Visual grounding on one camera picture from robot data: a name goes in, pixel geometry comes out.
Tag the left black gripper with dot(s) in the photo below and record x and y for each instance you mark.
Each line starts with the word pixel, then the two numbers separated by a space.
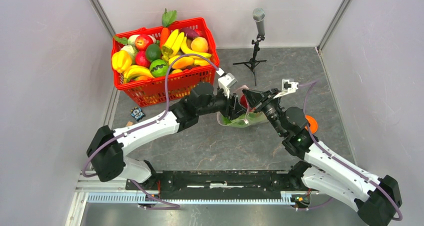
pixel 231 104

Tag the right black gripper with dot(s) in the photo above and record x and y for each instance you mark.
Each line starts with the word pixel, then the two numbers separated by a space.
pixel 255 98

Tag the clear zip top bag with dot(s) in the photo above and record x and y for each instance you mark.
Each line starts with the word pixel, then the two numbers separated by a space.
pixel 239 93

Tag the toy napa cabbage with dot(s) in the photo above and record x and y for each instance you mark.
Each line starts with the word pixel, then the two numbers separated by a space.
pixel 243 121

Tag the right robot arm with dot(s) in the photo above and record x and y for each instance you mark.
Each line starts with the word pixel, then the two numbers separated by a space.
pixel 376 200

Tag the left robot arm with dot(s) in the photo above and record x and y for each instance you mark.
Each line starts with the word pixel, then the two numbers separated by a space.
pixel 109 149

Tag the black tripod stand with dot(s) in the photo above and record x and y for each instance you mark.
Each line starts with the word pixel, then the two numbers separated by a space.
pixel 253 62

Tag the orange plastic tape dispenser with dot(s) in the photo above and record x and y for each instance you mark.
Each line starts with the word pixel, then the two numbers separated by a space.
pixel 312 124

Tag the yellow toy mango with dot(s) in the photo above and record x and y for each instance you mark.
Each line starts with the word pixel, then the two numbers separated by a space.
pixel 182 63

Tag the toy peach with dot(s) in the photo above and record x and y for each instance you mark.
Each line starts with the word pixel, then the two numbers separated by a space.
pixel 199 44

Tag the grey microphone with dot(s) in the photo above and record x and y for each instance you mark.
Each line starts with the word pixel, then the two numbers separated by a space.
pixel 258 16

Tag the purple toy sweet potato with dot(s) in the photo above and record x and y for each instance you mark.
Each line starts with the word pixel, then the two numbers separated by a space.
pixel 190 33

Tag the small round toy watermelon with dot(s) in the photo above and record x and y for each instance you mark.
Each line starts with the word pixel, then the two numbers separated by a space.
pixel 158 68

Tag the red plastic basket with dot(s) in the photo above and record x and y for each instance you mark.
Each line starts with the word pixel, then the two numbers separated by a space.
pixel 150 92

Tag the yellow toy banana bunch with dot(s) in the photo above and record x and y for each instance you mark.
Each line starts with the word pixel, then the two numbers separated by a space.
pixel 172 45

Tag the dark green toy avocado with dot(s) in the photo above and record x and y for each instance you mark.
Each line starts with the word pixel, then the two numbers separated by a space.
pixel 153 52

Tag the toy carrot with leaves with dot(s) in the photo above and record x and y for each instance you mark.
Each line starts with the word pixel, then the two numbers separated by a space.
pixel 168 18

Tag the red toy apple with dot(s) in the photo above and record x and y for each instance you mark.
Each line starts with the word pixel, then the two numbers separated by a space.
pixel 143 41

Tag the yellow toy bell pepper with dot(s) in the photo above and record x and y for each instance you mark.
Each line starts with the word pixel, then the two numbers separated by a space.
pixel 121 61

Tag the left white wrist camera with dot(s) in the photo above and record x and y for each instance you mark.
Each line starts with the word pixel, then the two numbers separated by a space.
pixel 225 81

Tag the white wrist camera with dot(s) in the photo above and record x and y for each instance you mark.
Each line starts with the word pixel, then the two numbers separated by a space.
pixel 289 86
pixel 225 81

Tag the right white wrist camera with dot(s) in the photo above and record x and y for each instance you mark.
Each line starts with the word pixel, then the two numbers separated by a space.
pixel 289 86

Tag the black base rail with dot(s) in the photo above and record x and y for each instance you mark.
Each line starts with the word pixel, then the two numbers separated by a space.
pixel 224 184

